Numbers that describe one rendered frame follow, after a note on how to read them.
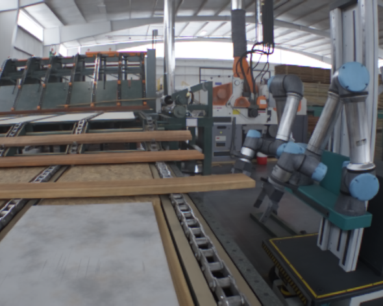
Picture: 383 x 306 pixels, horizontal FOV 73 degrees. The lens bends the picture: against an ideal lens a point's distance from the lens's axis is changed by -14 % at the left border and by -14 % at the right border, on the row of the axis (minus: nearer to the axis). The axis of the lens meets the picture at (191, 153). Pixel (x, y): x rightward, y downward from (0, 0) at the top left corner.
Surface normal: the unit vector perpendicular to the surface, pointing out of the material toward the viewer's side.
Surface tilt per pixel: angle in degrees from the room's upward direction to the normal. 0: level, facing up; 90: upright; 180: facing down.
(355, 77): 83
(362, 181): 98
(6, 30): 90
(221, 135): 90
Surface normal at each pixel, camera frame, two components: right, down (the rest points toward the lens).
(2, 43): 0.21, 0.17
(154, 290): 0.00, -0.99
